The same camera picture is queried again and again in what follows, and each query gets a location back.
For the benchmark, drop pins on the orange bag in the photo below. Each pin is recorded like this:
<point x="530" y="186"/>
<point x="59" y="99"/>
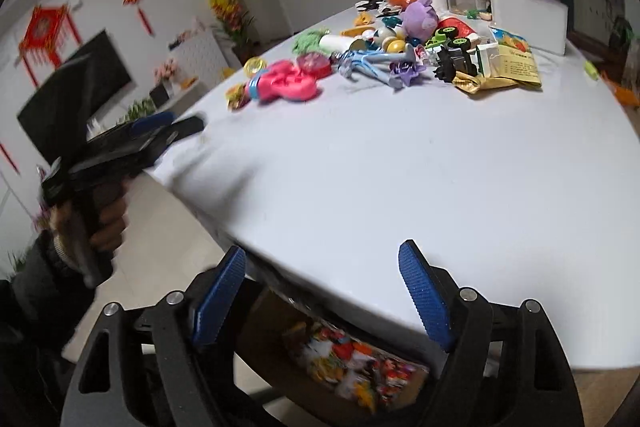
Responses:
<point x="622" y="89"/>

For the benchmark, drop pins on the black and white toy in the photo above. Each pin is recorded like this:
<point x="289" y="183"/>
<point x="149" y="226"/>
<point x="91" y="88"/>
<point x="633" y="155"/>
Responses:
<point x="377" y="7"/>

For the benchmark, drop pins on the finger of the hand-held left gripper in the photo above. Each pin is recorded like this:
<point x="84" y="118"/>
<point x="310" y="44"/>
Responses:
<point x="185" y="127"/>
<point x="147" y="123"/>

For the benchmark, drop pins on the person's left hand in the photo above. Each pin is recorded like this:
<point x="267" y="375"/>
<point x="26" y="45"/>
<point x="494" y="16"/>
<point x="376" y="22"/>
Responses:
<point x="110" y="227"/>

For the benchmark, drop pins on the orange yellow toy piece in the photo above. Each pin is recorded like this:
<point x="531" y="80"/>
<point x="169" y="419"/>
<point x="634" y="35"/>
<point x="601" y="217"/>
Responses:
<point x="357" y="32"/>

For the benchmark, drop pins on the white egg toy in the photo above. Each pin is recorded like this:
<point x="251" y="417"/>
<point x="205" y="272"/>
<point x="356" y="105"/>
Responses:
<point x="385" y="32"/>

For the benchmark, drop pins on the person's left forearm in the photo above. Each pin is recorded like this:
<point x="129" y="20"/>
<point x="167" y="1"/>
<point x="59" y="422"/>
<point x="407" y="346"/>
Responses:
<point x="35" y="287"/>

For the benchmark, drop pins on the green potted plant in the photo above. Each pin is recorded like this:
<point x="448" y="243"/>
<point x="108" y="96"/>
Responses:
<point x="140" y="109"/>

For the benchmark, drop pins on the purple plush toy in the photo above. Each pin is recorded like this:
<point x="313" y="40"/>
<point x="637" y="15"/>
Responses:
<point x="420" y="17"/>

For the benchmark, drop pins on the green fluffy toy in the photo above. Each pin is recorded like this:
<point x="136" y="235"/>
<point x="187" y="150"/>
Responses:
<point x="309" y="41"/>

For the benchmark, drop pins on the red lantern wall decoration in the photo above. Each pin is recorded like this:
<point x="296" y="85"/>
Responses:
<point x="46" y="29"/>

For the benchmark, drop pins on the yellow snack packet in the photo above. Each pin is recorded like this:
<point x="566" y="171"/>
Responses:
<point x="510" y="69"/>

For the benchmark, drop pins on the green orange snack packet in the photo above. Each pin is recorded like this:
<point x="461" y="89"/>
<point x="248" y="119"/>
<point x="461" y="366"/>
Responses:
<point x="511" y="41"/>

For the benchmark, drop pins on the white television console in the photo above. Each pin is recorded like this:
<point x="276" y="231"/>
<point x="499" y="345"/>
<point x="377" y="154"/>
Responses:
<point x="187" y="94"/>

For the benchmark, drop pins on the white side cabinet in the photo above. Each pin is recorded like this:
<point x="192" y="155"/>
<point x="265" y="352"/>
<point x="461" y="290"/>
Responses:
<point x="200" y="52"/>

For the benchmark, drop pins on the black flat television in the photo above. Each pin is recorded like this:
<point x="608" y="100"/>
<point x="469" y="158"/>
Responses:
<point x="95" y="72"/>

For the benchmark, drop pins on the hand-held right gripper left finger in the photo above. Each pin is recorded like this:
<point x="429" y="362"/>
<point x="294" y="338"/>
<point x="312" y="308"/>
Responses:
<point x="220" y="297"/>

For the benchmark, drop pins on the purple ribbon bow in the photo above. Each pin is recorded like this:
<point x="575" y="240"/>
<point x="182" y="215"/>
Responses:
<point x="406" y="73"/>

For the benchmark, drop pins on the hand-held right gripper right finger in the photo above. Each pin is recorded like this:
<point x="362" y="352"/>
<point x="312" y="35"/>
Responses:
<point x="425" y="287"/>

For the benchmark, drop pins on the pink flower bunch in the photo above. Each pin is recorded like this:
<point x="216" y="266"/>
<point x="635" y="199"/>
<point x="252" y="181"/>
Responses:
<point x="167" y="69"/>

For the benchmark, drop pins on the blue toy figure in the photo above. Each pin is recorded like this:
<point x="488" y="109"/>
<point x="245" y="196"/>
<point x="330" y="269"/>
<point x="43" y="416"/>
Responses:
<point x="367" y="64"/>

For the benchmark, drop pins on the small colourful snack wrapper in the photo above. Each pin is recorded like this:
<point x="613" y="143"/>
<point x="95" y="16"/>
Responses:
<point x="237" y="98"/>

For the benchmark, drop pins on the pink plastic toy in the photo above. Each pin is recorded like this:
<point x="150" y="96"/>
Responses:
<point x="287" y="82"/>

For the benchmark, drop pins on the red round toy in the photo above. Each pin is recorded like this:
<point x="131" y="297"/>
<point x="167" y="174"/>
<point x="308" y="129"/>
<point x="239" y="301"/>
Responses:
<point x="314" y="64"/>

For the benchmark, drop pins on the cardboard box of wrappers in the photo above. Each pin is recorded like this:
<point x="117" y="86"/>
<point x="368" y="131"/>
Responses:
<point x="350" y="357"/>

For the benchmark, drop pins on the white plastic box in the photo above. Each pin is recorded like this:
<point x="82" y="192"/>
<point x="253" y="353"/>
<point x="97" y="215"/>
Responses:
<point x="530" y="22"/>

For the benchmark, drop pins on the green wheeled toy car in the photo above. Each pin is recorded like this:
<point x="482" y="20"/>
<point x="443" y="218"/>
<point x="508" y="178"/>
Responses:
<point x="450" y="41"/>

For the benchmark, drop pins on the yellow toy ball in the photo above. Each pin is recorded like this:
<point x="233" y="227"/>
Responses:
<point x="397" y="46"/>

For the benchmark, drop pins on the small green toy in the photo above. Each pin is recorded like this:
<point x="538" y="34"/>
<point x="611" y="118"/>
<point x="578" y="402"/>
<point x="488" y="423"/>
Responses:
<point x="591" y="70"/>

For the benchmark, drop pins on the black toy truck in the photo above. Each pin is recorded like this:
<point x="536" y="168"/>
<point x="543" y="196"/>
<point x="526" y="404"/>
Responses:
<point x="452" y="62"/>

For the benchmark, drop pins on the yellow flower bouquet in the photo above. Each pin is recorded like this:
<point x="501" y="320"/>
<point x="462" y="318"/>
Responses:
<point x="227" y="12"/>

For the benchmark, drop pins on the red foil packet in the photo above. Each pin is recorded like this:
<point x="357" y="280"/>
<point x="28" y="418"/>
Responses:
<point x="457" y="26"/>

